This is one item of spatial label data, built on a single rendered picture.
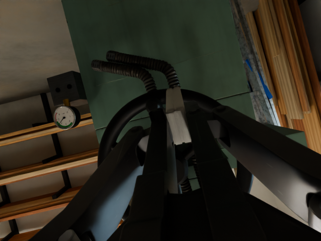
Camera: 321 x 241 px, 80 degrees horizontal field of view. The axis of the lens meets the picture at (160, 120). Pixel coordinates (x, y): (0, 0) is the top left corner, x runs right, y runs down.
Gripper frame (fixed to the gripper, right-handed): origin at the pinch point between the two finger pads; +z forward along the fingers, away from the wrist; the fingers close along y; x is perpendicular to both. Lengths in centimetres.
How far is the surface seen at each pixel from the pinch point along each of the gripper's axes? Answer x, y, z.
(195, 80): -6.0, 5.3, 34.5
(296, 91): -63, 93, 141
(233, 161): -28.1, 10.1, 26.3
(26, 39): 29, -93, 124
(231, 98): -12.6, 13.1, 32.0
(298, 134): -24.6, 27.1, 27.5
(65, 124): -6.9, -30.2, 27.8
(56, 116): -4.6, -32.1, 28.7
